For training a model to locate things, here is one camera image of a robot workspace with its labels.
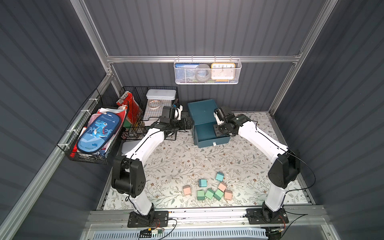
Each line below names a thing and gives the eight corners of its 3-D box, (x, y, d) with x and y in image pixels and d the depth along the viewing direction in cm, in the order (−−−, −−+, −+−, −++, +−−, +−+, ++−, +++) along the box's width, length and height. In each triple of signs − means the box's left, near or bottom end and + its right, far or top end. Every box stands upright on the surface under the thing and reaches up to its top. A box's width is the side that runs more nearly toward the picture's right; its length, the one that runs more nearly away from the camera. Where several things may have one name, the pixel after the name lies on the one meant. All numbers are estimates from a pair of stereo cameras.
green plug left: (197, 200, 81) (197, 199, 79) (197, 191, 84) (197, 190, 82) (204, 200, 81) (204, 199, 79) (204, 191, 84) (204, 190, 82)
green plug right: (212, 196, 82) (213, 195, 80) (217, 189, 84) (218, 188, 82) (218, 201, 80) (219, 200, 78) (223, 194, 82) (224, 193, 81)
